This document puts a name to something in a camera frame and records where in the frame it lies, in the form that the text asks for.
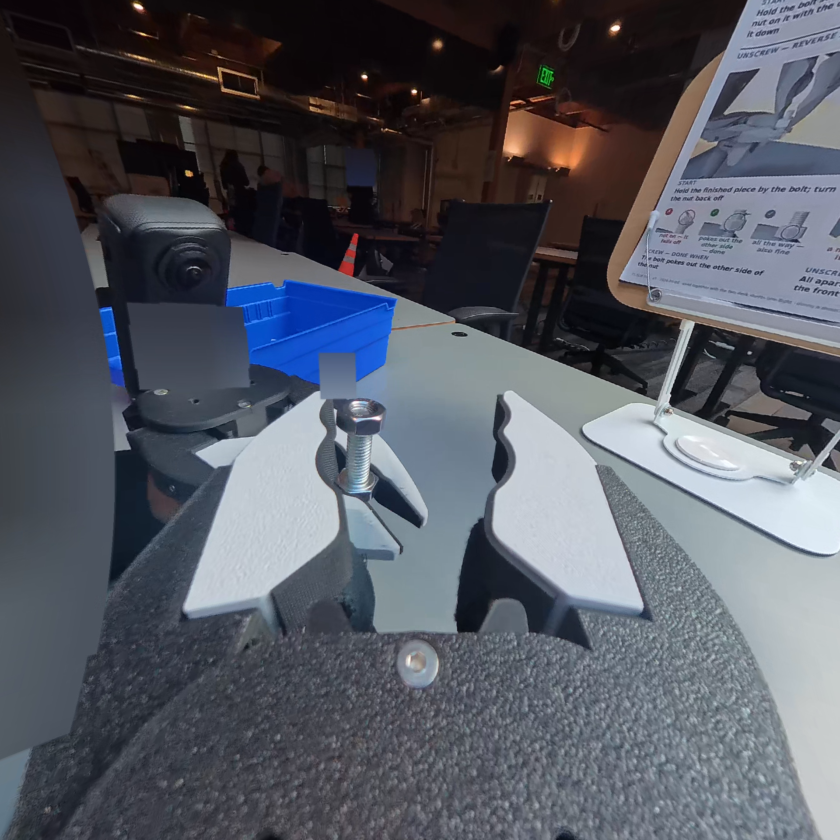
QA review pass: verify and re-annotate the white document stand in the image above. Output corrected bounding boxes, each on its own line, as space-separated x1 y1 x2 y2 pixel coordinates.
582 210 840 557

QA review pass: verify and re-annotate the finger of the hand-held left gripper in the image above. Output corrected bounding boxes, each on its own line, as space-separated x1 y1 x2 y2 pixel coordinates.
196 436 403 563
364 441 429 530

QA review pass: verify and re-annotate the white ceiling vent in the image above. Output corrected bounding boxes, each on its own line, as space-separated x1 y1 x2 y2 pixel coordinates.
218 67 262 100

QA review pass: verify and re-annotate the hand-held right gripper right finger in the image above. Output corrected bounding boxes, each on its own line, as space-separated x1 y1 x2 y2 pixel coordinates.
457 392 647 637

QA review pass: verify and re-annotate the person's left hand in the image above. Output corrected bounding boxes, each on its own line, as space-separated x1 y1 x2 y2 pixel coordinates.
114 449 178 583

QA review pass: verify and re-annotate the black office chair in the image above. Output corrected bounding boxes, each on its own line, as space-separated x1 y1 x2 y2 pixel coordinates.
722 341 840 454
558 215 651 395
423 200 552 339

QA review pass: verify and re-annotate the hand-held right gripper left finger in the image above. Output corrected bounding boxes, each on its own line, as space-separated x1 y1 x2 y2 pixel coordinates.
182 397 376 635

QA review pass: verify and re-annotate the blue plastic bin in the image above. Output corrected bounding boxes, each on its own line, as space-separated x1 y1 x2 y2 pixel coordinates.
98 279 398 389

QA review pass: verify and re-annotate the silver hex bolt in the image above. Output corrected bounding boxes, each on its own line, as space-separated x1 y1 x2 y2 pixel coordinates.
335 430 380 494

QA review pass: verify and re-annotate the silver hex nut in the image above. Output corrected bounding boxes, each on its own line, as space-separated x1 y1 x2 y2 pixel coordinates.
333 398 388 437

